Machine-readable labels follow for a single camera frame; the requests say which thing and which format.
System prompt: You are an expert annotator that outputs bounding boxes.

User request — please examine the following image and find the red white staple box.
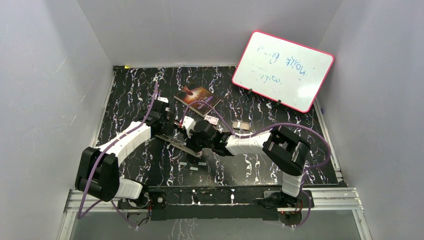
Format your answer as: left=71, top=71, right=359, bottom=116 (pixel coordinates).
left=204, top=115, right=219, bottom=126

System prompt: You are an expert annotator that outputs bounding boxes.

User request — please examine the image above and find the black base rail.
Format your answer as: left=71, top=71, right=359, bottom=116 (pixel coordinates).
left=117, top=185, right=315, bottom=224

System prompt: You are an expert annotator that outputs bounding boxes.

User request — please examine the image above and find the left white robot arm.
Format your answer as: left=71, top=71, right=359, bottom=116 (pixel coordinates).
left=75, top=97, right=175, bottom=208

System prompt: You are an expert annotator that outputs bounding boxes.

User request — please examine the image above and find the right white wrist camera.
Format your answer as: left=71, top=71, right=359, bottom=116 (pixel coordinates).
left=178, top=116, right=196, bottom=139

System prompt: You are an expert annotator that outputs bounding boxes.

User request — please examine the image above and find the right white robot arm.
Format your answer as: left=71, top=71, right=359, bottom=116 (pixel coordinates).
left=180, top=117, right=311, bottom=208

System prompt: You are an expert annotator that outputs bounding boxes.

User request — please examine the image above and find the pink framed whiteboard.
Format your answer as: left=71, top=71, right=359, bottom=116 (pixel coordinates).
left=232, top=31, right=335, bottom=113

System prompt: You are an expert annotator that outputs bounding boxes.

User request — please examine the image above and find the dark paperback book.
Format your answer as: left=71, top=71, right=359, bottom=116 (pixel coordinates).
left=174, top=82, right=221, bottom=117

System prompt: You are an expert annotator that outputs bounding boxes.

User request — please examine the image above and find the black stapler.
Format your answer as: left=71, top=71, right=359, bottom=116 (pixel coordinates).
left=173, top=120, right=185, bottom=129

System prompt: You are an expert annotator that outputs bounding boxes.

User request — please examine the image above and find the cardboard staple tray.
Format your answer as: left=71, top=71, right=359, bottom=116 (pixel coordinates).
left=232, top=120, right=250, bottom=131

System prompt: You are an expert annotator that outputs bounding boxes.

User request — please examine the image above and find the beige stapler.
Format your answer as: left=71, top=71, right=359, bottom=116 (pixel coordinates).
left=155, top=134, right=202, bottom=158

